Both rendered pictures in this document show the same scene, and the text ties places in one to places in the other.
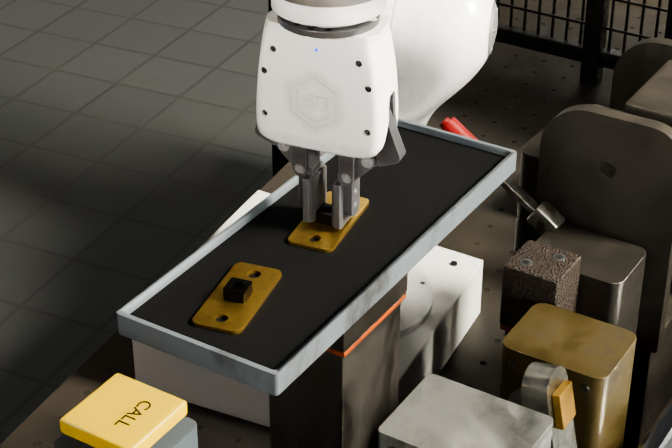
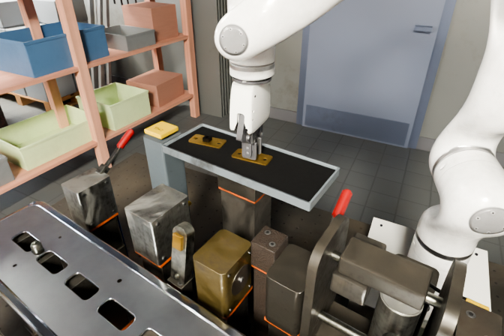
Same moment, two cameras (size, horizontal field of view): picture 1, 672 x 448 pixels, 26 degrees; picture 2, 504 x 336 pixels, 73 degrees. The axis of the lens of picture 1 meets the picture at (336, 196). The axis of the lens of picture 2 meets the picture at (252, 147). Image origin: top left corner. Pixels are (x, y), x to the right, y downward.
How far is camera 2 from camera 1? 1.20 m
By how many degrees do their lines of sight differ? 77
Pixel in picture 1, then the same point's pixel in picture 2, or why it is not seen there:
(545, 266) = (264, 238)
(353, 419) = (227, 217)
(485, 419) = (157, 206)
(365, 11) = (233, 73)
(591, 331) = (227, 258)
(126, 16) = not seen: outside the picture
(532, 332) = (229, 238)
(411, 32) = (443, 184)
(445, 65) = (443, 209)
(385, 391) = (245, 227)
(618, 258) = (290, 279)
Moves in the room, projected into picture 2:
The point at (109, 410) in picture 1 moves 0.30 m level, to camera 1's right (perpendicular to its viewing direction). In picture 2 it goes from (161, 126) to (116, 201)
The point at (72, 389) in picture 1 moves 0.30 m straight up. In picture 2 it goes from (361, 225) to (376, 152)
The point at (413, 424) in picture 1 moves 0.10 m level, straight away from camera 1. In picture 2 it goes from (161, 190) to (208, 193)
